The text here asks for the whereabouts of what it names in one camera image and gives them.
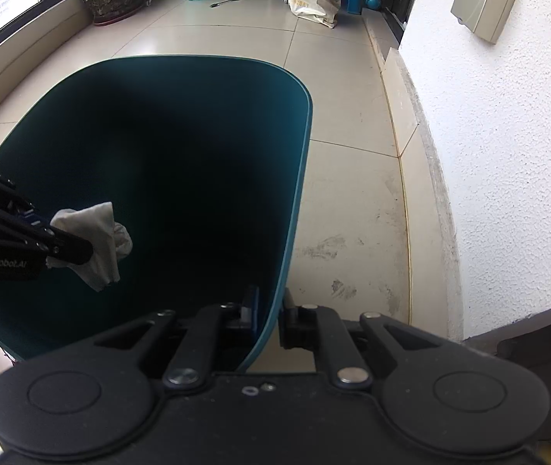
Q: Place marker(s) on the beige wall paper dispenser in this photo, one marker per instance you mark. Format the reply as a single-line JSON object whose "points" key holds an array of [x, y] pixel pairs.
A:
{"points": [[486, 2]]}

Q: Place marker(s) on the white tissue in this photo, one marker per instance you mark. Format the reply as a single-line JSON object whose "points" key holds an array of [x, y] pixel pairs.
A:
{"points": [[96, 242]]}

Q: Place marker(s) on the teal plastic bin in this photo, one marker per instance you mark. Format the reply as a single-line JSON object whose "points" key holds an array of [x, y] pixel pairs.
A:
{"points": [[169, 164]]}

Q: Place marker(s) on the white shopping bag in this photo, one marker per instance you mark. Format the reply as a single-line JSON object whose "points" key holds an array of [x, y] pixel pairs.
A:
{"points": [[311, 5]]}

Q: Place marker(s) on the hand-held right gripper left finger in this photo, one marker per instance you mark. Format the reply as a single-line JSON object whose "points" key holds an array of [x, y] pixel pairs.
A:
{"points": [[251, 307]]}

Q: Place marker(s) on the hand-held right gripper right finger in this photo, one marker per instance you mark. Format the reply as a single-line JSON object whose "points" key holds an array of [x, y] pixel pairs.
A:
{"points": [[299, 324]]}

